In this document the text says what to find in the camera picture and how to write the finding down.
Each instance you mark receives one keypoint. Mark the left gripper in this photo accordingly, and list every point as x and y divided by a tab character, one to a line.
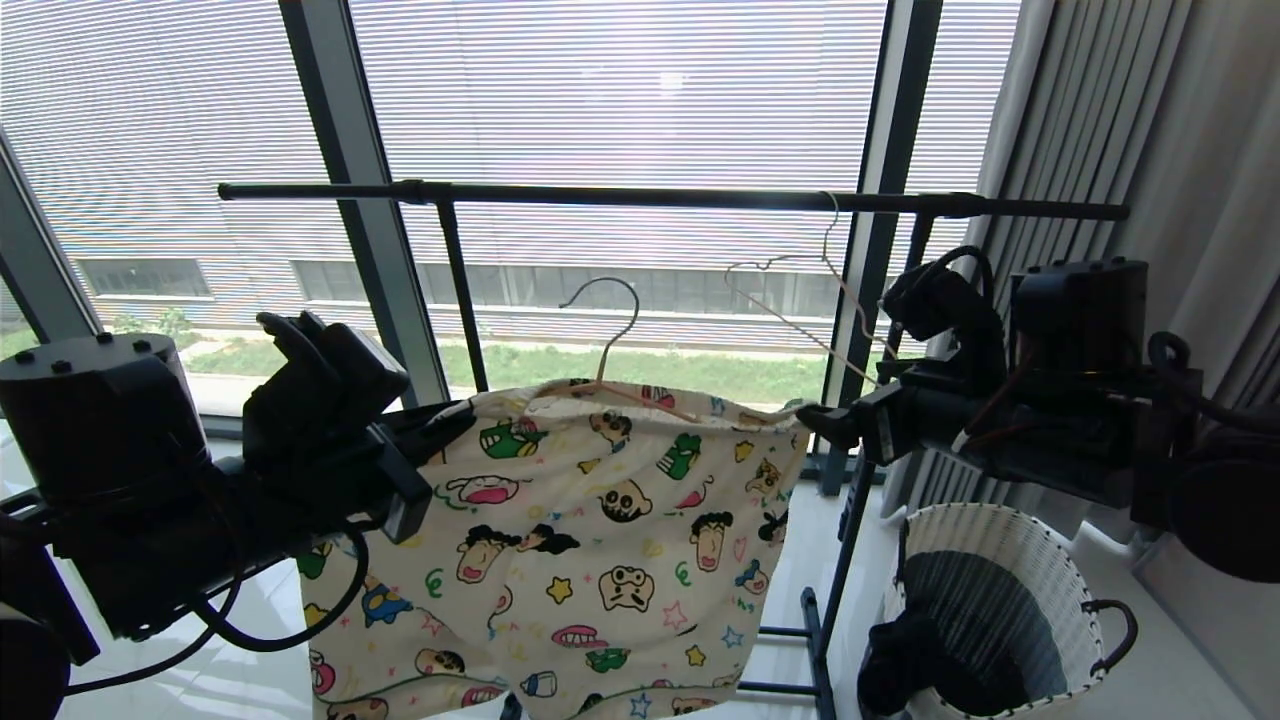
300	520

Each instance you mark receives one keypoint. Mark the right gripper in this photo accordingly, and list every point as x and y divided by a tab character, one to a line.
940	420

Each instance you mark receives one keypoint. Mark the cream printed garment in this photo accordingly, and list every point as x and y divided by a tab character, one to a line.
600	520

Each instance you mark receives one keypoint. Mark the pink clothes hanger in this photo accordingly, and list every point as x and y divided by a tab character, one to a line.
612	345
832	262

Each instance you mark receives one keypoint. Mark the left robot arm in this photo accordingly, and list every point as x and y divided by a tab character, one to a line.
90	430

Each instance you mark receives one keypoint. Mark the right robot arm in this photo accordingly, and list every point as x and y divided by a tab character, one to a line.
1220	510

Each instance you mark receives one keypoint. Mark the white laundry basket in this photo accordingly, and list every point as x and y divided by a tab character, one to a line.
1060	560

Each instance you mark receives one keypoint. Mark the black clothes rack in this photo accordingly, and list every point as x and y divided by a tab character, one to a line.
600	195

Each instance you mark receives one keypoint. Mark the black garment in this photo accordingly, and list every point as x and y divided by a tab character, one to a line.
900	660

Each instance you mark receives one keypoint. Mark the window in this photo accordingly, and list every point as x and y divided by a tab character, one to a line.
600	100

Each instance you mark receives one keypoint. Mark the beige curtain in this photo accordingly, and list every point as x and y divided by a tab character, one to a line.
1150	120

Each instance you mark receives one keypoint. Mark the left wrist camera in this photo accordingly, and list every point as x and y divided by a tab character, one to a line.
320	390

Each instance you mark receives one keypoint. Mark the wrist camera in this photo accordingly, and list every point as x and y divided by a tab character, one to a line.
935	300
320	390

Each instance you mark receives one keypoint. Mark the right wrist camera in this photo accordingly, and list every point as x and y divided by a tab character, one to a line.
935	300

